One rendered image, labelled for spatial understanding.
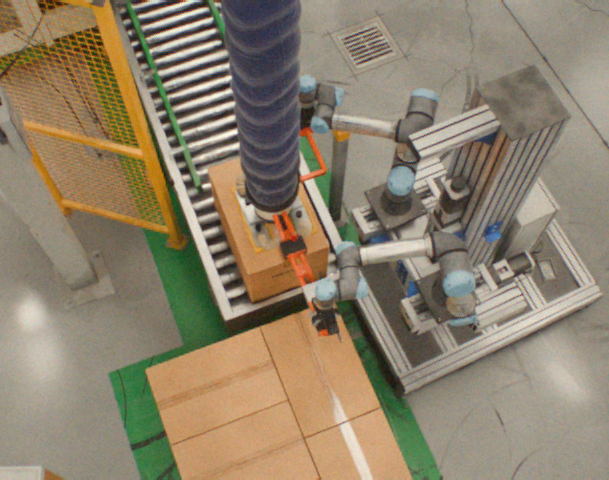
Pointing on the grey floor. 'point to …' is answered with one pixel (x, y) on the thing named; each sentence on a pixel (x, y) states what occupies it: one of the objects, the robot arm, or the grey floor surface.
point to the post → (338, 173)
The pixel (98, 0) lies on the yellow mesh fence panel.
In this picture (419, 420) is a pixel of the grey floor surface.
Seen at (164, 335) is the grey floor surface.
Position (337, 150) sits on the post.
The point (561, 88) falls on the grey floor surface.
